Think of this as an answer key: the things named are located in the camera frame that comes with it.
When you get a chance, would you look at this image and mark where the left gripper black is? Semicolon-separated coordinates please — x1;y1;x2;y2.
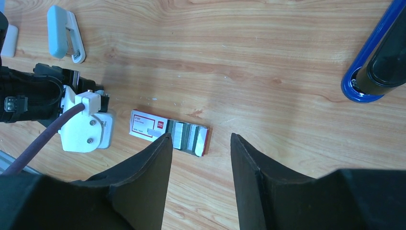
0;63;105;124

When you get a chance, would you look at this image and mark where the white bottle black cap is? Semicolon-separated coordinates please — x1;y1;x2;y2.
0;25;19;58

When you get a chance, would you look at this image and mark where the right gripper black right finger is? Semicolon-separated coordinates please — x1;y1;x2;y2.
230;133;406;230

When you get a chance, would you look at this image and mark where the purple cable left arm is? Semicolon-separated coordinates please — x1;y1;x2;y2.
1;102;86;176

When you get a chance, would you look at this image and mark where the light blue small stapler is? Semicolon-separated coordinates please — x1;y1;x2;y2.
47;5;86;64

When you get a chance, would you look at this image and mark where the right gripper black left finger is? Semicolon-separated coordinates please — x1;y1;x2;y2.
0;134;173;230

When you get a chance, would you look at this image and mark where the red white staple box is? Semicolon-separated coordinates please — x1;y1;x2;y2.
129;110;209;157

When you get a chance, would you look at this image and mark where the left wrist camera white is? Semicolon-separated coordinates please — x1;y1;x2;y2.
58;85;114;153

